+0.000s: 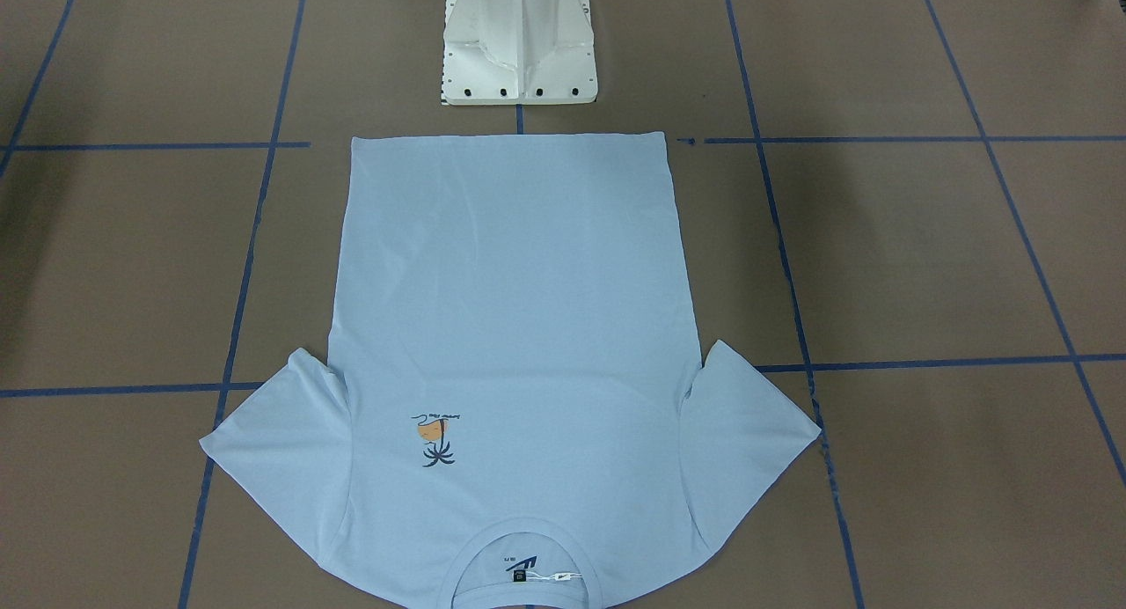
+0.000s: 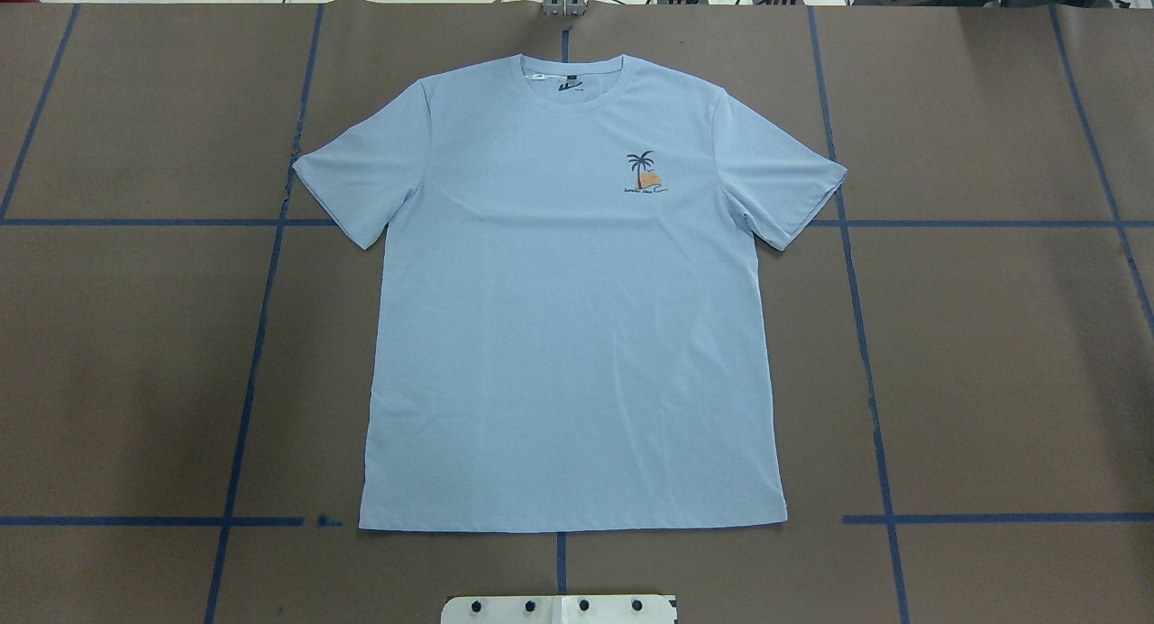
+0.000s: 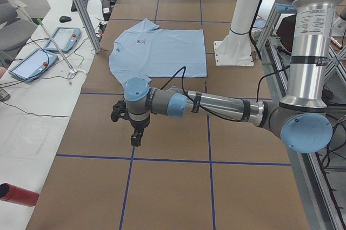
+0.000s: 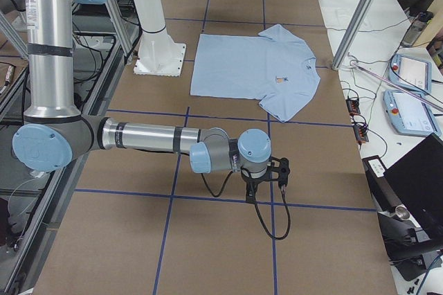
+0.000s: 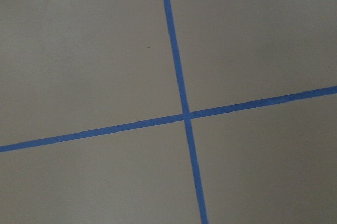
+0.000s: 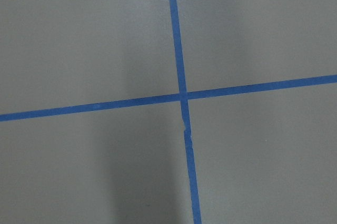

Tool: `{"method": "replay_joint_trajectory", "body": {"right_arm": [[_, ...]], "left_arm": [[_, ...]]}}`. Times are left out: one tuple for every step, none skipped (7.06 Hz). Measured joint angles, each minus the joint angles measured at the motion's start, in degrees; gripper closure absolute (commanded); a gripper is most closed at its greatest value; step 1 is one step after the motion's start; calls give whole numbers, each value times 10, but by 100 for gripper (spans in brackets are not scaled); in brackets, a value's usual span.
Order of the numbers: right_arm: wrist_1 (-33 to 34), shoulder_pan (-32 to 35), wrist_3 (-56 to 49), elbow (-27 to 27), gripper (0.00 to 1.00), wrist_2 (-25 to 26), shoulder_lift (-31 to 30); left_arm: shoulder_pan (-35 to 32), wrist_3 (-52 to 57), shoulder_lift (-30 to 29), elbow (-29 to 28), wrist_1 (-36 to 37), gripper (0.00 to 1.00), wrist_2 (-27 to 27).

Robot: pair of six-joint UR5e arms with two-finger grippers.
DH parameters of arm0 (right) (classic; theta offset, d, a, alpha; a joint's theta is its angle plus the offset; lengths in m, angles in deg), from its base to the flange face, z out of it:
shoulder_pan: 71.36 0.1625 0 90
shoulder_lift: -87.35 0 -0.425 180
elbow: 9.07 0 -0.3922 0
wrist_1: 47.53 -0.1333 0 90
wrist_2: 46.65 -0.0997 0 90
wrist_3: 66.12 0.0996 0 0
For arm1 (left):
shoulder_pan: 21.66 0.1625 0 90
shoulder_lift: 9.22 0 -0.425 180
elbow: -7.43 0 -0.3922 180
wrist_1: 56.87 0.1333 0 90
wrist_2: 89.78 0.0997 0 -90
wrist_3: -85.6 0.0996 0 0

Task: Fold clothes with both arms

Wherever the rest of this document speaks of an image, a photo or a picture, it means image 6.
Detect blue tape line crosswise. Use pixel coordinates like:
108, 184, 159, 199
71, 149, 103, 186
1, 75, 336, 122

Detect blue tape line lengthwise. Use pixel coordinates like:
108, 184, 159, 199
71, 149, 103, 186
169, 0, 202, 223

